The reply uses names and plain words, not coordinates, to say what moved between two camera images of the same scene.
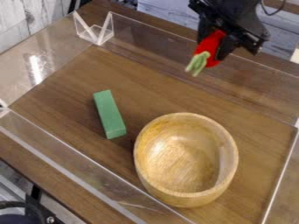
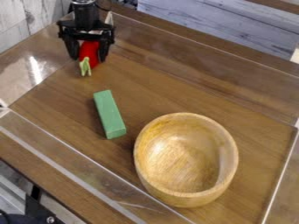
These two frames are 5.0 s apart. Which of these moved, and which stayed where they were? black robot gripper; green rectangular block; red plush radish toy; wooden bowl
Moved: black robot gripper; red plush radish toy
Stayed: wooden bowl; green rectangular block
